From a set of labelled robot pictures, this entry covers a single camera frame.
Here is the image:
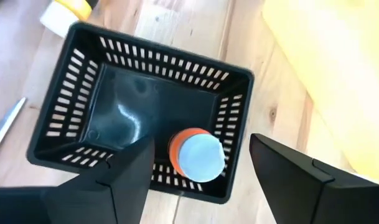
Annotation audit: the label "black slotted plastic basket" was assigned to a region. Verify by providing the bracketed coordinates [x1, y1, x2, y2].
[26, 21, 255, 205]

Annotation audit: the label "red-handled scissors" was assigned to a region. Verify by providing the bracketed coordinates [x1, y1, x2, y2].
[0, 96, 27, 160]

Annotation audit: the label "yellow paint bottle white cap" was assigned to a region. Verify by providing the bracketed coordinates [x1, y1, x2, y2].
[39, 0, 100, 39]

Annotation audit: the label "yellow plastic tray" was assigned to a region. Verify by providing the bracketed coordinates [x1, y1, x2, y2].
[261, 0, 379, 185]

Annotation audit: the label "orange paint bottle white cap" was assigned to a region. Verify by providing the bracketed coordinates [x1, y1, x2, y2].
[168, 127, 227, 184]

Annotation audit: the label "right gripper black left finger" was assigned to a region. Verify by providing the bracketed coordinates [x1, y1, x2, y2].
[0, 136, 156, 224]

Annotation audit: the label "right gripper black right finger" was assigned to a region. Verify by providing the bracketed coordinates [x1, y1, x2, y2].
[249, 133, 379, 224]

